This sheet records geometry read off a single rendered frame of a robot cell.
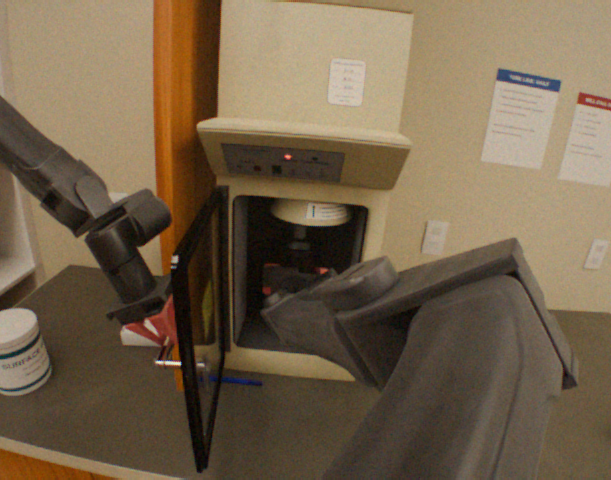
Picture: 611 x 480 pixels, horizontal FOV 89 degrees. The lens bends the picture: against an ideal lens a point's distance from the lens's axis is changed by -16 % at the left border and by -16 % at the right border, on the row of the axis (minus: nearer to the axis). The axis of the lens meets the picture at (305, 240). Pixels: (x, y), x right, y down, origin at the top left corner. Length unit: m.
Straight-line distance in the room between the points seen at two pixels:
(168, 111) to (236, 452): 0.61
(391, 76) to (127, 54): 0.82
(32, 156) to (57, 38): 0.88
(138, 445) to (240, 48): 0.75
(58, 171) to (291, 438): 0.62
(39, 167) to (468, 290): 0.47
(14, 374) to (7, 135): 0.56
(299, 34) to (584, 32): 0.92
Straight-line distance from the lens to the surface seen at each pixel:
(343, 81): 0.65
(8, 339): 0.89
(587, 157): 1.38
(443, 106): 1.14
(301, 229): 0.79
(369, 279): 0.22
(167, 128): 0.61
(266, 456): 0.76
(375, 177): 0.62
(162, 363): 0.55
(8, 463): 1.07
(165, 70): 0.61
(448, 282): 0.18
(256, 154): 0.59
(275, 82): 0.66
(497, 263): 0.18
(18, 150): 0.53
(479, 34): 1.18
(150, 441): 0.80
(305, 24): 0.66
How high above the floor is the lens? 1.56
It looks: 23 degrees down
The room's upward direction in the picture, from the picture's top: 5 degrees clockwise
